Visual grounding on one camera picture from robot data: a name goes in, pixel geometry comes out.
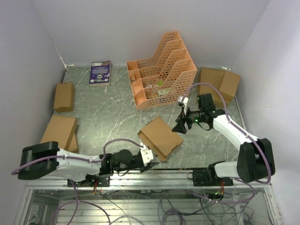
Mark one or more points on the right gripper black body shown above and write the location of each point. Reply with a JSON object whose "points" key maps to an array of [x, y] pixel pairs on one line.
{"points": [[191, 116]]}

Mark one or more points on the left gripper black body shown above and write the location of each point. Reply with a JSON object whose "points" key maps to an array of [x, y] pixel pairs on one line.
{"points": [[145, 168]]}

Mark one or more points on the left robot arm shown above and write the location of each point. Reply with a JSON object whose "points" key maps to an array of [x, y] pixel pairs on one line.
{"points": [[47, 159]]}

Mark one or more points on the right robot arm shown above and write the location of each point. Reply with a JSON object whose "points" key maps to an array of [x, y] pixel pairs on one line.
{"points": [[255, 155]]}

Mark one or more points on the green boxed item in organizer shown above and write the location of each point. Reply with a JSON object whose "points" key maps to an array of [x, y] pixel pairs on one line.
{"points": [[163, 92]]}

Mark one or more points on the peach plastic file organizer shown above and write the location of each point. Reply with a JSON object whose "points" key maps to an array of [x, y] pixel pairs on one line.
{"points": [[171, 67]]}

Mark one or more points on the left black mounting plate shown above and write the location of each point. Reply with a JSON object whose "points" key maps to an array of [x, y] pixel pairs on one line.
{"points": [[93, 181]]}

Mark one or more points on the black mounting plate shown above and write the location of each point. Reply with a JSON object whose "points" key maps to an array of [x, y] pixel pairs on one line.
{"points": [[93, 181], [205, 178]]}

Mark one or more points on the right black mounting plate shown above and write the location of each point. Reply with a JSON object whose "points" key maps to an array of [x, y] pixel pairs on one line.
{"points": [[205, 178]]}

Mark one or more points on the purple book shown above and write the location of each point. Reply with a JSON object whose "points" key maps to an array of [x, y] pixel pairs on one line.
{"points": [[100, 73]]}

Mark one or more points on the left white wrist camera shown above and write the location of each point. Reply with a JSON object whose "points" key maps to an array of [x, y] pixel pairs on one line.
{"points": [[147, 154]]}

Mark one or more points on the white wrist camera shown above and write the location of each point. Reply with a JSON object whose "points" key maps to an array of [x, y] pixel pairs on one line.
{"points": [[183, 101], [147, 154]]}

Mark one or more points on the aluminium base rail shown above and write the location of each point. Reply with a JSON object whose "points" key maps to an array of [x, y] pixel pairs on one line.
{"points": [[133, 180]]}

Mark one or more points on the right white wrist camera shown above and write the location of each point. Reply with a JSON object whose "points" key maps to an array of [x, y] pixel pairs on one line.
{"points": [[183, 101]]}

